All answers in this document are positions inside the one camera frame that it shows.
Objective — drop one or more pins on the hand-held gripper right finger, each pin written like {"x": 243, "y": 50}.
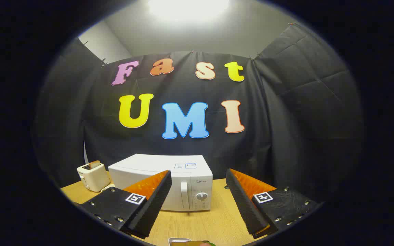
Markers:
{"x": 245, "y": 206}

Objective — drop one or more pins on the white microwave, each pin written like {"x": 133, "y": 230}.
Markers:
{"x": 149, "y": 165}

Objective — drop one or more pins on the cream toaster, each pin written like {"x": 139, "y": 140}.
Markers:
{"x": 92, "y": 177}

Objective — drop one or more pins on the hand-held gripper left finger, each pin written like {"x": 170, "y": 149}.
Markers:
{"x": 152, "y": 208}

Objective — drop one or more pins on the toy sandwich with lettuce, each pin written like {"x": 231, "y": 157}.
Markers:
{"x": 198, "y": 243}

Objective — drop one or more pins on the toast slice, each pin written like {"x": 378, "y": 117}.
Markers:
{"x": 94, "y": 164}

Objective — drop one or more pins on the white divided dish with beans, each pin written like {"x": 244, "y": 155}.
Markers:
{"x": 108, "y": 187}

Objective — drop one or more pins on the white rectangular tray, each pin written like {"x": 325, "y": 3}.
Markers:
{"x": 176, "y": 240}

